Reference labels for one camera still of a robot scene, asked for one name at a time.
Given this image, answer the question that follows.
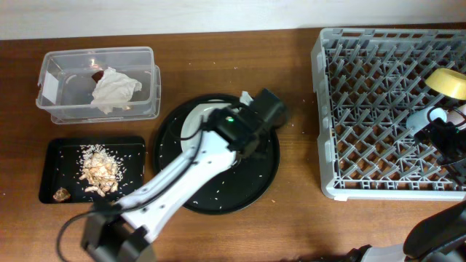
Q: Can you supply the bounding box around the light blue cup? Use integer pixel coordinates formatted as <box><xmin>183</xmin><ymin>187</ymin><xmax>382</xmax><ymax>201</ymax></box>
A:
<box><xmin>406</xmin><ymin>106</ymin><xmax>447</xmax><ymax>136</ymax></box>

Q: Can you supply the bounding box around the grey plate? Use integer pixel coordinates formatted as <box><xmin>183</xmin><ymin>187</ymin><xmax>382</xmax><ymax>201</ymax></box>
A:
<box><xmin>181</xmin><ymin>100</ymin><xmax>236</xmax><ymax>156</ymax></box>

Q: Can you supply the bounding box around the yellow bowl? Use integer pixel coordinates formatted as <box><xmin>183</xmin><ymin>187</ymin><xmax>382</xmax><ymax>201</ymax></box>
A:
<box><xmin>425</xmin><ymin>68</ymin><xmax>465</xmax><ymax>100</ymax></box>

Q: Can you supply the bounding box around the white napkin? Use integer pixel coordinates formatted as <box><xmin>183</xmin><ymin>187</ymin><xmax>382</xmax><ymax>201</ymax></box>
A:
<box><xmin>90</xmin><ymin>67</ymin><xmax>142</xmax><ymax>114</ymax></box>

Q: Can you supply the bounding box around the food scraps pile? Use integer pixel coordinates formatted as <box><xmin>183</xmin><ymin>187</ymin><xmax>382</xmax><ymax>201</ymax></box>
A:
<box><xmin>78</xmin><ymin>144</ymin><xmax>126</xmax><ymax>197</ymax></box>

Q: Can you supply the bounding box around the gold brown snack wrapper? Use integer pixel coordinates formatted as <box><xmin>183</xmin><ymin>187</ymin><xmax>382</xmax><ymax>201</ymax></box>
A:
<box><xmin>92</xmin><ymin>71</ymin><xmax>104</xmax><ymax>83</ymax></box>

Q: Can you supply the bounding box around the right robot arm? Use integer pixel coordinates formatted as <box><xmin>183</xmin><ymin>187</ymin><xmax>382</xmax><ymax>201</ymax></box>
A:
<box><xmin>342</xmin><ymin>119</ymin><xmax>465</xmax><ymax>262</ymax></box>

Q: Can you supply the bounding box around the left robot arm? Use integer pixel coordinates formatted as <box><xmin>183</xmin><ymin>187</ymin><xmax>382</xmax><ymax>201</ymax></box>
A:
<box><xmin>81</xmin><ymin>89</ymin><xmax>286</xmax><ymax>261</ymax></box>

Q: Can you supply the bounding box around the grey dishwasher rack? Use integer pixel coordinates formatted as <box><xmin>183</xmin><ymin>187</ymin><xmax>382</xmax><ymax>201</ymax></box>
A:
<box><xmin>311</xmin><ymin>28</ymin><xmax>465</xmax><ymax>201</ymax></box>

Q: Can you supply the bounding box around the clear plastic waste bin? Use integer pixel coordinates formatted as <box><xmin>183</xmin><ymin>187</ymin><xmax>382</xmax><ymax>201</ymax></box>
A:
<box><xmin>36</xmin><ymin>47</ymin><xmax>161</xmax><ymax>124</ymax></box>

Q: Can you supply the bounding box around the round black serving tray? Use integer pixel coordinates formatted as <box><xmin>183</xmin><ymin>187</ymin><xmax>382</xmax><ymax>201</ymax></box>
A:
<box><xmin>152</xmin><ymin>94</ymin><xmax>280</xmax><ymax>215</ymax></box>

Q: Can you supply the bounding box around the black rectangular tray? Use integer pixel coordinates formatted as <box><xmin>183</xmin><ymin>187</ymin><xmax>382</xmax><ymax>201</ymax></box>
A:
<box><xmin>39</xmin><ymin>136</ymin><xmax>146</xmax><ymax>204</ymax></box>

